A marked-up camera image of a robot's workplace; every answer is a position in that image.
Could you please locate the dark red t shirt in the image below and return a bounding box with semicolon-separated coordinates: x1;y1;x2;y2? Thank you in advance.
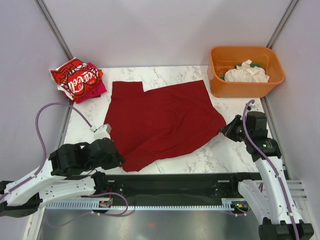
104;80;226;172

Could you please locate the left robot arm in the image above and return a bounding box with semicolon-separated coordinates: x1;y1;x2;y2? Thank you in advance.
0;138;125;218

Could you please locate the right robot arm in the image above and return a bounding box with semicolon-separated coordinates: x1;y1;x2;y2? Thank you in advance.
220;111;315;240

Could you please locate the green cloth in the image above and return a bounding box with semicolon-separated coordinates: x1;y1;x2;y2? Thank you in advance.
234;63;261;69

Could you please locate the orange plastic bin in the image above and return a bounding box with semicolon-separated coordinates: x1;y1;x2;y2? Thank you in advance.
207;46;285;98

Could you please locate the pink folded t shirt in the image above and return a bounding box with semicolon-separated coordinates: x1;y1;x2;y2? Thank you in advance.
75;62;107;104

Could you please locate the red coca cola t shirt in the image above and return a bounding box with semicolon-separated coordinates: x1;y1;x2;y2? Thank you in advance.
57;63;102;100

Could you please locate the red white patterned t shirt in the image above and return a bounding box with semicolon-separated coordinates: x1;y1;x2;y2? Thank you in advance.
50;57;83;85

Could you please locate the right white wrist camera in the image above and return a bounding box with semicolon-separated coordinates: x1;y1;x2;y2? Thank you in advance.
247;103;259;111

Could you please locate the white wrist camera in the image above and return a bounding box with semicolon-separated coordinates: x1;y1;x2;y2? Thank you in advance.
90;123;112;140
247;103;259;111

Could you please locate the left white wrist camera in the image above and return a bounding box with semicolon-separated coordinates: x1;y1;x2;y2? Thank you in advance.
90;123;112;140

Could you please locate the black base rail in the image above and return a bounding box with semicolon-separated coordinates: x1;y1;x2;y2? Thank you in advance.
103;172;263;205

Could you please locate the white slotted cable duct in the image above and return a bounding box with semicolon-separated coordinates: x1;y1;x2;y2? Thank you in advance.
46;198;246;211

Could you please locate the right aluminium corner post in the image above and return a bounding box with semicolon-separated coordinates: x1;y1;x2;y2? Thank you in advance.
266;0;300;49

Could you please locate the aluminium corner post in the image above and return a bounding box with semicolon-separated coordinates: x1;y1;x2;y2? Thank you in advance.
266;0;300;49
34;0;74;60

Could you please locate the left aluminium corner post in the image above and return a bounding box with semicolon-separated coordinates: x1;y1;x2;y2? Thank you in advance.
34;0;74;60

